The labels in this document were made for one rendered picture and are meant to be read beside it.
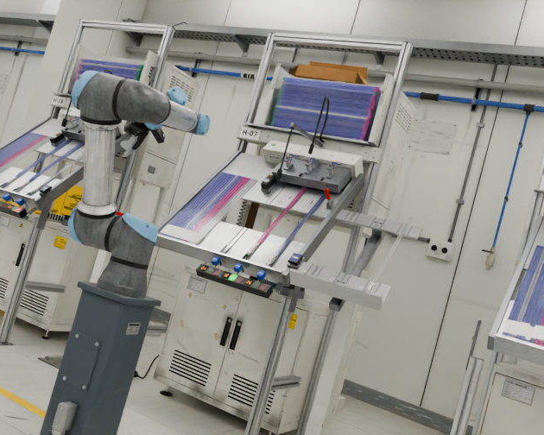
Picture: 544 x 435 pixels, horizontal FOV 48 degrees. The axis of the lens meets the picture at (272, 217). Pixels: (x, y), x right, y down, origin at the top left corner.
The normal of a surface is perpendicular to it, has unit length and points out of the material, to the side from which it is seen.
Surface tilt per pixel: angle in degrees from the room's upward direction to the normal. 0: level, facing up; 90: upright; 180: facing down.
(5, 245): 90
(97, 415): 90
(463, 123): 90
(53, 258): 90
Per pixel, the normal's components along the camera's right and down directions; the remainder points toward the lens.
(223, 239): -0.16, -0.78
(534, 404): -0.46, -0.18
